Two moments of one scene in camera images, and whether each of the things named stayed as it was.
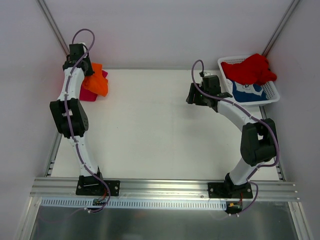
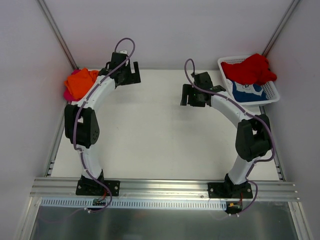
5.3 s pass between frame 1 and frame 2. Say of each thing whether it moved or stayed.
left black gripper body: moved
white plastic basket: stayed
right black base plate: stayed
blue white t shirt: stayed
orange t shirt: moved
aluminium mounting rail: stayed
